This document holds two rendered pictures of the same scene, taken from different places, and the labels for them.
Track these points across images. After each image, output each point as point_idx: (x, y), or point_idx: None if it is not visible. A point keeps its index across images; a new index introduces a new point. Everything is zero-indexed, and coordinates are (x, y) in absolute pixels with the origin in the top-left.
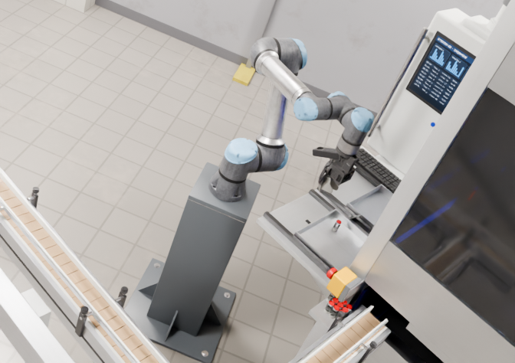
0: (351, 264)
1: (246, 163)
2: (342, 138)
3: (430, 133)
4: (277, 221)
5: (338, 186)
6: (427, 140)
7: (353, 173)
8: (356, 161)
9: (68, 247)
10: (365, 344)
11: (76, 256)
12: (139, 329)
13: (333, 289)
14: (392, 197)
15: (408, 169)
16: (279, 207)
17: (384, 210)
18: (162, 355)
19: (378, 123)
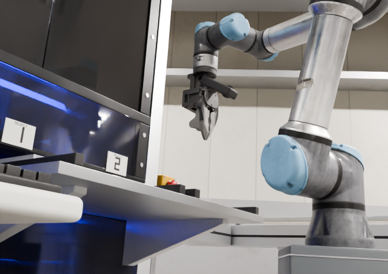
0: (157, 172)
1: None
2: (213, 63)
3: (169, 23)
4: (236, 207)
5: (190, 121)
6: (168, 29)
7: (182, 96)
8: (190, 79)
9: (383, 215)
10: None
11: (372, 216)
12: (298, 217)
13: None
14: (164, 85)
15: (166, 57)
16: (240, 210)
17: (163, 102)
18: (278, 217)
19: None
